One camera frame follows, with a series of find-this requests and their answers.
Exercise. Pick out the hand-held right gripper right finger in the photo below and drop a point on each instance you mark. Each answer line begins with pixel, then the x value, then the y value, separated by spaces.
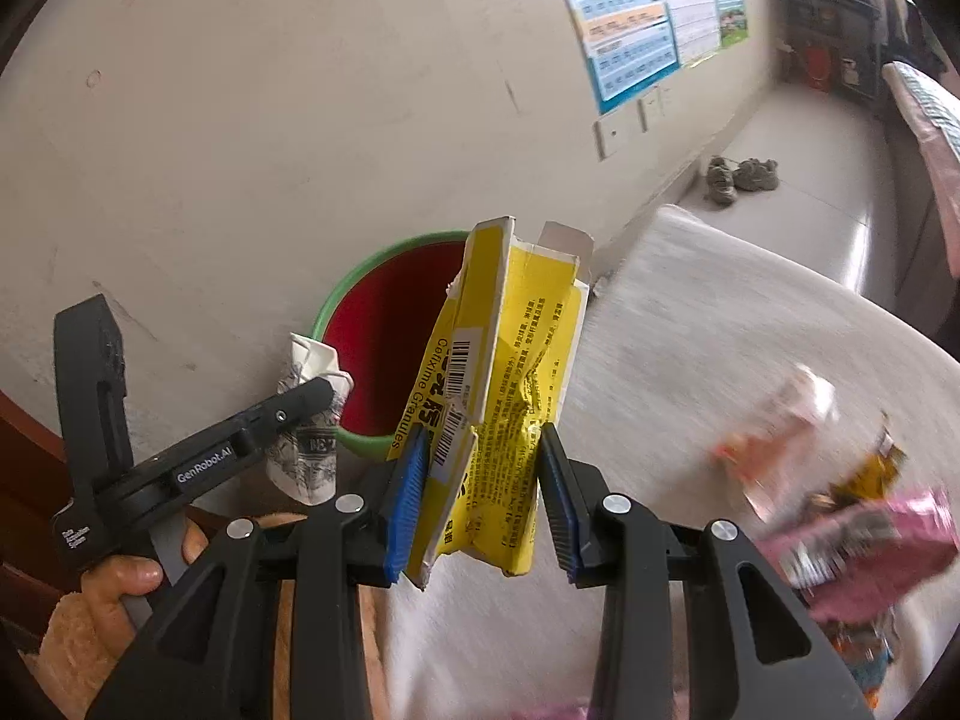
pixel 559 510

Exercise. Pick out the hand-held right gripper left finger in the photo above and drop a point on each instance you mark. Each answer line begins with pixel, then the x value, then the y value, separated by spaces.
pixel 405 510

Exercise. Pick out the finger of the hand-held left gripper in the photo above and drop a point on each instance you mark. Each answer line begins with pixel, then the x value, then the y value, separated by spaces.
pixel 296 405

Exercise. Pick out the white printed paper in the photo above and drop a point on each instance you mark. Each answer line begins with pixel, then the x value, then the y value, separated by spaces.
pixel 307 465

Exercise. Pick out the red bin with green rim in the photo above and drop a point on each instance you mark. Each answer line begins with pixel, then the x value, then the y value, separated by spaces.
pixel 375 345

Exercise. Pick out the crushed yellow cardboard box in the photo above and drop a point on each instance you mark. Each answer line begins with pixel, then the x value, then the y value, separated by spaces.
pixel 510 390

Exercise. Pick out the pink snack wrapper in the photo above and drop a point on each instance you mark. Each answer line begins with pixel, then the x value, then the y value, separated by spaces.
pixel 862 562

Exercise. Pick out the orange and blue wrapper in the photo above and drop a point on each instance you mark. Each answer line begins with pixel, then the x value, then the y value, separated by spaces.
pixel 862 660

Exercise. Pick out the person's left hand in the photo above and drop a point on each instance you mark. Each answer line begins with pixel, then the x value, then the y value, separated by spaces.
pixel 124 577

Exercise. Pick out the brown wooden headboard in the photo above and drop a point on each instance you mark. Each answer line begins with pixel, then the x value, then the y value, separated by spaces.
pixel 26 480

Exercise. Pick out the orange and white wrapper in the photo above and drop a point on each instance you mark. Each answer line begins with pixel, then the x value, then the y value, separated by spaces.
pixel 780 420

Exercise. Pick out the yellow and black wrapper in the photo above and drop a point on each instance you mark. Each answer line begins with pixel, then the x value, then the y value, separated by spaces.
pixel 870 472

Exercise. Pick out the patterned pink quilt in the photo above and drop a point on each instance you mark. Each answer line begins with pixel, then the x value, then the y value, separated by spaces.
pixel 930 135

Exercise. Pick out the dark storage shelf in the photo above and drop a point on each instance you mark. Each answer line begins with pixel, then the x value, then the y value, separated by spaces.
pixel 825 30

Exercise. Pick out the dark hanging clothes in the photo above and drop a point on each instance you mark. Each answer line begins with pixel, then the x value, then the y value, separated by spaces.
pixel 911 22

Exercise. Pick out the blue chart wall poster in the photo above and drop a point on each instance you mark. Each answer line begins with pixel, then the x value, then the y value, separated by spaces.
pixel 622 30

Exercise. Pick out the white chart wall poster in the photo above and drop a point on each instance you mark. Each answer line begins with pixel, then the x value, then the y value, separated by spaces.
pixel 686 0

